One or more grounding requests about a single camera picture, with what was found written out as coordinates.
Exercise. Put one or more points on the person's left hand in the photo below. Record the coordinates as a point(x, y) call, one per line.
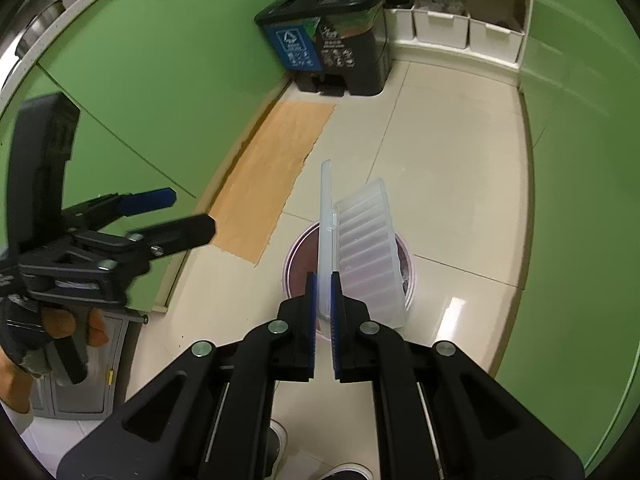
point(55, 322)

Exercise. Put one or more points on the person's left shoe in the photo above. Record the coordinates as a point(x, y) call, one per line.
point(277, 447)

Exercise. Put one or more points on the black sorting trash bin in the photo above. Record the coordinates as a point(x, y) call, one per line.
point(350, 70)

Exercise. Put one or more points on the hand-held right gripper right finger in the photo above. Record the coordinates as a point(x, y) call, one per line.
point(336, 325)

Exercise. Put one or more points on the metal pot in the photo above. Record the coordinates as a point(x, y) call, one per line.
point(42, 25)

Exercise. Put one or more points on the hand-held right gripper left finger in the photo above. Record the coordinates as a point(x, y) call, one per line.
point(311, 310)

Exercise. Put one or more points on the person's right shoe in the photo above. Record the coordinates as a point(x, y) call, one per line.
point(345, 472)

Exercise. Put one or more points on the person's shoe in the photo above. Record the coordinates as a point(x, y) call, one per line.
point(277, 447)
point(345, 472)

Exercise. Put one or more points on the green cabinet under counter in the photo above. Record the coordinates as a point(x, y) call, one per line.
point(575, 160)

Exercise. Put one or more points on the grey storage cabinet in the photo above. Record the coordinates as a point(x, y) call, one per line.
point(117, 360)

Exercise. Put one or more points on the green cabinet under stove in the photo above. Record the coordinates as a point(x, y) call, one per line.
point(150, 85)

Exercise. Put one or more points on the clear plastic tray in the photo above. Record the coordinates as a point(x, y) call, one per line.
point(370, 260)

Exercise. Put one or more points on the white storage box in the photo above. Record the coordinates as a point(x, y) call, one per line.
point(399, 20)
point(440, 27)
point(495, 42)

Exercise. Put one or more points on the person's left forearm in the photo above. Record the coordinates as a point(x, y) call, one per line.
point(12, 385)

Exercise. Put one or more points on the brown cardboard floor sheet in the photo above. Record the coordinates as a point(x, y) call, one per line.
point(280, 170)

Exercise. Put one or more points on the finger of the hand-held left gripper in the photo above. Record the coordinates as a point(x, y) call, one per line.
point(155, 197)
point(190, 230)

